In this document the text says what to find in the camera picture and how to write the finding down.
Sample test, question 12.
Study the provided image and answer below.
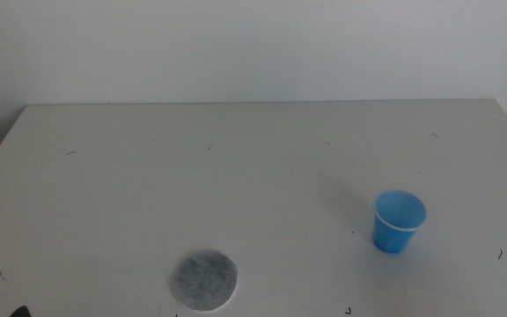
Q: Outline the round grey felt cup mat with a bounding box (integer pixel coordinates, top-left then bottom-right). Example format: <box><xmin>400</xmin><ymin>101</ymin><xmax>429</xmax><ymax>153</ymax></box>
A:
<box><xmin>172</xmin><ymin>248</ymin><xmax>239</xmax><ymax>313</ymax></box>

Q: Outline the blue plastic cup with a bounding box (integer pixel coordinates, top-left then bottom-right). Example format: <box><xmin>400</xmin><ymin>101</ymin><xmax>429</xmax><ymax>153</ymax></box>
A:
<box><xmin>371</xmin><ymin>189</ymin><xmax>428</xmax><ymax>255</ymax></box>

